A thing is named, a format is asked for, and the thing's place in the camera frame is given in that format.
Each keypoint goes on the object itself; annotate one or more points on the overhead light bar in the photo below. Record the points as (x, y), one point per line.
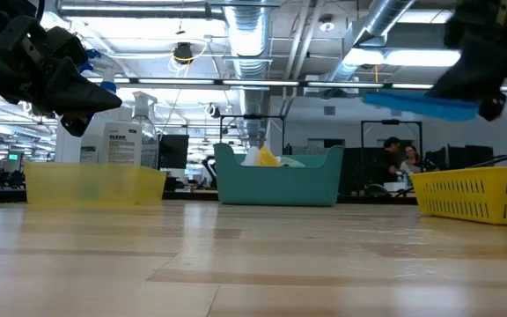
(258, 83)

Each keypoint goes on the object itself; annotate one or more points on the yellow mesh plastic basket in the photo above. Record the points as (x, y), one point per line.
(456, 193)

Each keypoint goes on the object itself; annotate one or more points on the white cloth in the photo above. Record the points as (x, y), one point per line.
(250, 158)

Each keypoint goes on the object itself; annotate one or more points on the teal plastic bin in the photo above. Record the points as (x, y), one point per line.
(280, 187)

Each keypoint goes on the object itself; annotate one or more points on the person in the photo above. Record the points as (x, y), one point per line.
(387, 163)
(412, 160)

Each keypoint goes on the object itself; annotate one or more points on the silver ventilation duct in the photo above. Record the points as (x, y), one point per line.
(247, 26)

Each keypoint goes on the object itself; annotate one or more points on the dark blue scrub sponge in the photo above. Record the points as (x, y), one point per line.
(412, 105)

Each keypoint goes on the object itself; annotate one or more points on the black background rig frame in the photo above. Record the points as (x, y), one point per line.
(390, 121)
(253, 116)

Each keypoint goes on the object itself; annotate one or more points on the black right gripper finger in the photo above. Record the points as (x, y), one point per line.
(473, 75)
(493, 108)

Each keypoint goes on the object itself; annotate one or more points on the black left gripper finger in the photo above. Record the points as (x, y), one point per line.
(73, 97)
(76, 124)

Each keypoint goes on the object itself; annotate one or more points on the white spray bottle blue trigger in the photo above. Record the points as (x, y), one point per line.
(121, 145)

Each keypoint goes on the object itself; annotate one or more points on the black monitor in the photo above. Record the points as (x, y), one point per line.
(473, 156)
(173, 152)

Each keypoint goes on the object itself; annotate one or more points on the clear spray bottle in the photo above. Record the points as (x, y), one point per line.
(148, 145)

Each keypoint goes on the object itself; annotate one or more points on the yellow translucent plastic tray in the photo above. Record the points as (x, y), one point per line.
(95, 185)

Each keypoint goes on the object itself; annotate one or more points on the black overhead camera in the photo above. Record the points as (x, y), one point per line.
(183, 53)

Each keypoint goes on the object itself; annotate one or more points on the yellow cloth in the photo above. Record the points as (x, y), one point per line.
(269, 158)

